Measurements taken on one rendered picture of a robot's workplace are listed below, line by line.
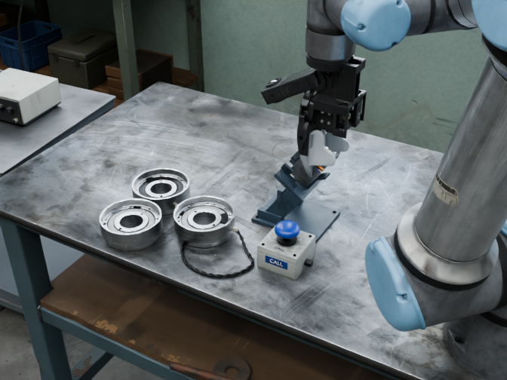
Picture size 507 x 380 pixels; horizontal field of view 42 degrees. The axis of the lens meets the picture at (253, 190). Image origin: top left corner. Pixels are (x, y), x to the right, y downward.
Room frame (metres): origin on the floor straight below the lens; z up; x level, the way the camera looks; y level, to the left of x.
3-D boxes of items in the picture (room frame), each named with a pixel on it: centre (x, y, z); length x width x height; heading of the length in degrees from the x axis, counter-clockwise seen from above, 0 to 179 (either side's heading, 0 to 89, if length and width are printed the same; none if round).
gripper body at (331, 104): (0.94, -0.12, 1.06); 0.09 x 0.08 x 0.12; 59
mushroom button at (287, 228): (0.84, -0.05, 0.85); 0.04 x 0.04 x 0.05
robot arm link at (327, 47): (0.94, -0.12, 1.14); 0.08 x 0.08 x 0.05
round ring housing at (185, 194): (1.02, 0.17, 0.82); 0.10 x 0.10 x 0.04
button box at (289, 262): (0.84, -0.06, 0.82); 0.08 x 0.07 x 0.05; 60
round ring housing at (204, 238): (0.92, 0.08, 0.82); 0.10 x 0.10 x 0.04
